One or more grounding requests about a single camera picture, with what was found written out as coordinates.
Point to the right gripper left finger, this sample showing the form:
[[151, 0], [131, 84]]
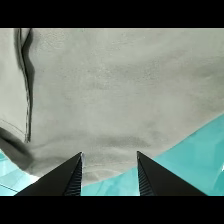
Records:
[[63, 180]]

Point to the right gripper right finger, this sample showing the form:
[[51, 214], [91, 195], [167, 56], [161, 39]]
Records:
[[156, 180]]

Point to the grey shirt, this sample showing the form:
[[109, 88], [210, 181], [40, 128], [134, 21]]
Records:
[[113, 86]]

